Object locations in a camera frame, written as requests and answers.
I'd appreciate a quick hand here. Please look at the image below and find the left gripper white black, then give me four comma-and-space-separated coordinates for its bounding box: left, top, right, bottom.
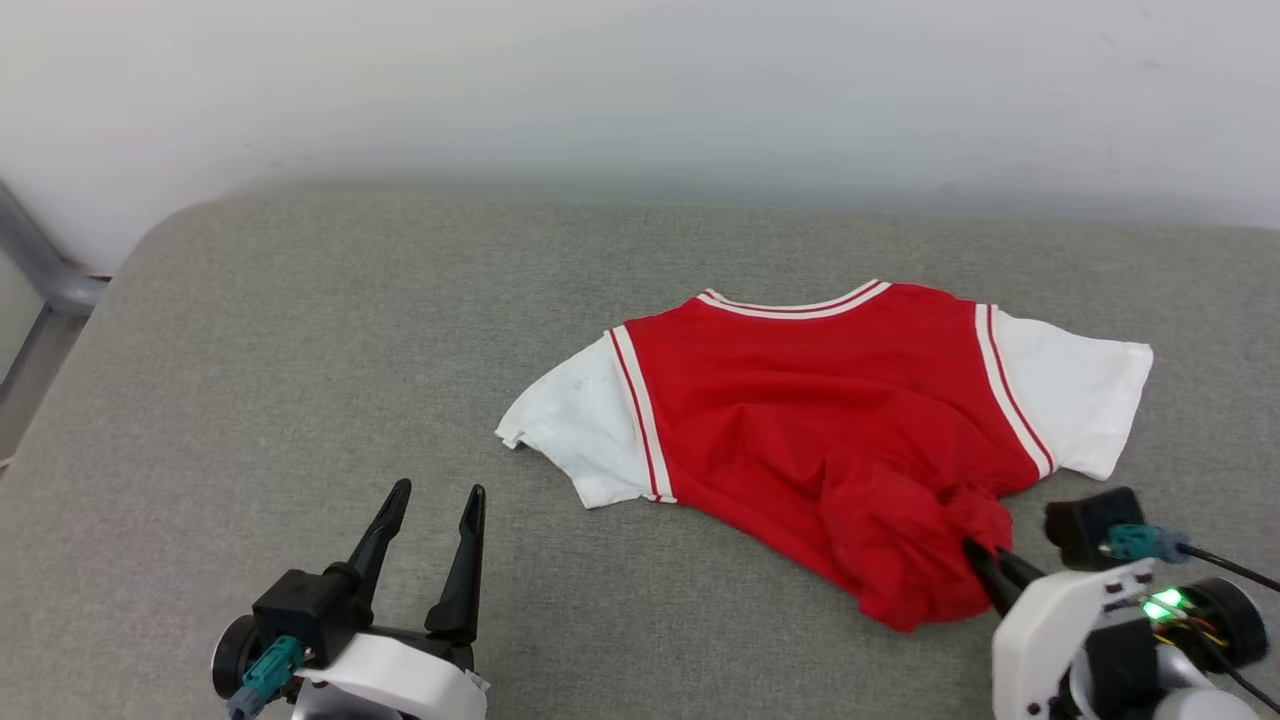
212, 479, 491, 720

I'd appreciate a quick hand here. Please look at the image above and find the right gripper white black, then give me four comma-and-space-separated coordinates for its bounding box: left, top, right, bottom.
963, 538, 1271, 720

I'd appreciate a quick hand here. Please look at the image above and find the red and white t-shirt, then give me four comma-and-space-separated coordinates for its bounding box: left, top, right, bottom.
495, 279, 1154, 633

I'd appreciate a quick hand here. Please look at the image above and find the grey fabric sofa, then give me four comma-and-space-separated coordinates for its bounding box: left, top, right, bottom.
0, 185, 1280, 720

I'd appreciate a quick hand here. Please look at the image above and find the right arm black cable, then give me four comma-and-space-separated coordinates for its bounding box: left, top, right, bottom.
1195, 625, 1280, 716

